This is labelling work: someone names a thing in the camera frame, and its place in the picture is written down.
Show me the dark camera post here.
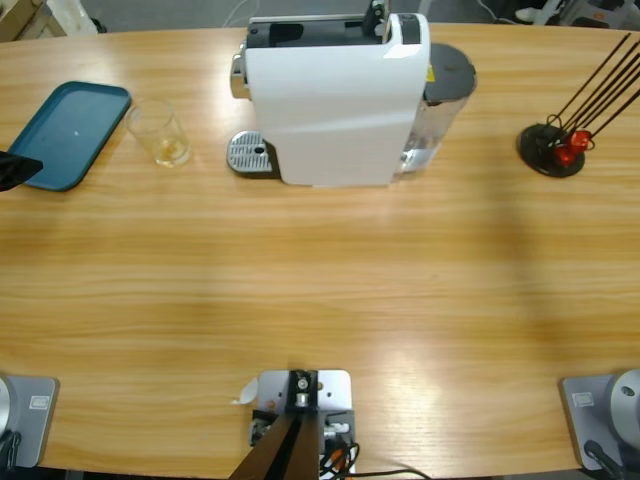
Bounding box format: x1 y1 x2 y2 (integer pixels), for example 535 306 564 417
228 369 322 480

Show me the black base cable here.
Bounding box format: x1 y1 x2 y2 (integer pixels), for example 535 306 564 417
583 439 626 480
0 429 22 469

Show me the clear water tank black lid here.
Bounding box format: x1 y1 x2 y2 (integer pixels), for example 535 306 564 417
399 42 477 175

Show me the black orange cable bundle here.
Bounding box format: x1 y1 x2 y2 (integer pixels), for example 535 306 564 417
319 440 361 480

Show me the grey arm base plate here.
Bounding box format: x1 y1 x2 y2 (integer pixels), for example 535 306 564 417
558 368 640 472
0 375 60 469

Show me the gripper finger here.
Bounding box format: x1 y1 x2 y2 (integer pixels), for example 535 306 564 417
0 149 44 192

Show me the clear drinking glass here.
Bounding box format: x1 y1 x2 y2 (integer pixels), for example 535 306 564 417
124 98 193 169

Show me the black orange device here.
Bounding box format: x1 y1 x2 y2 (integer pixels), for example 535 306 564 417
569 9 612 29

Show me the teal plastic tray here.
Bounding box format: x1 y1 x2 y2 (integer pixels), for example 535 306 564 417
7 81 133 193

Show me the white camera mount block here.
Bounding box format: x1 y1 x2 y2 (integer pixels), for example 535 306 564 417
242 369 357 476

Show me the white foam packing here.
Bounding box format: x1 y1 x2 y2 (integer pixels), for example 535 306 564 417
47 0 99 36

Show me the black capsule holder with rods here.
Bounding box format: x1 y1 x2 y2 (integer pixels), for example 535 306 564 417
517 32 640 179

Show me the white paper tab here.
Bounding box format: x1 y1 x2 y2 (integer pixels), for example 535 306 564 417
229 377 260 406

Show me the white capsule coffee machine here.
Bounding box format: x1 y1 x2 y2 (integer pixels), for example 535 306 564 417
227 0 432 190

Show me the cardboard box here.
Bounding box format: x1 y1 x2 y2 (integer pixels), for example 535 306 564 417
0 0 51 44

